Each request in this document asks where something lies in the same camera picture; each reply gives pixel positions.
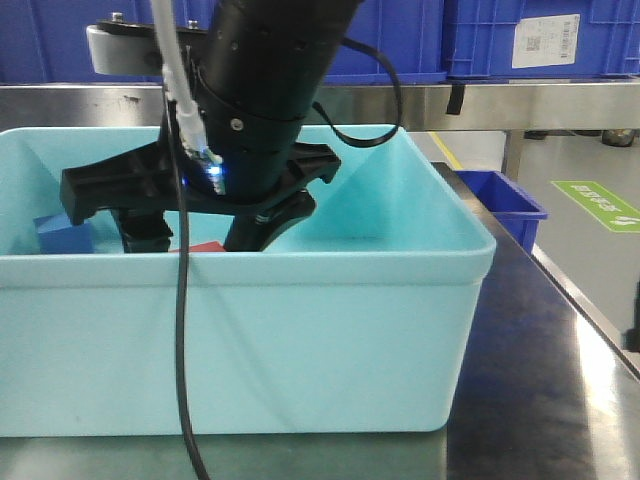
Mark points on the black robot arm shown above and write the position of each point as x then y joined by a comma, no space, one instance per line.
254,76

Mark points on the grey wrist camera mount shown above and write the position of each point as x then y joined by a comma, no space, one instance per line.
128,48

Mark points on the blue crate with label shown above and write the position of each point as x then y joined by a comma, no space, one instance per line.
478,38

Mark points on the blue crate upper left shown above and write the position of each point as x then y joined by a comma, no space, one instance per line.
45,41

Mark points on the red cube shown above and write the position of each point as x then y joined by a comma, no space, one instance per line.
207,247

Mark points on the blue cube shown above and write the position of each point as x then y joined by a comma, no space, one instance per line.
57,235

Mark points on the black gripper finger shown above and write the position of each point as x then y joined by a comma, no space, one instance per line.
142,231
254,233

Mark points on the open blue bin lower shelf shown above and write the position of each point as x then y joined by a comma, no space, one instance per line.
517,211

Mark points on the light blue plastic tub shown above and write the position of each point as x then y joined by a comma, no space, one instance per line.
354,320

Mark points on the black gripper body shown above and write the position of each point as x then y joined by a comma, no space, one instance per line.
143,179

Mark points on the white barcode label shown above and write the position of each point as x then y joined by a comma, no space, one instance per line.
545,41

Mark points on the stainless steel shelf rack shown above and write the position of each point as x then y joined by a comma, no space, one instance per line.
512,106

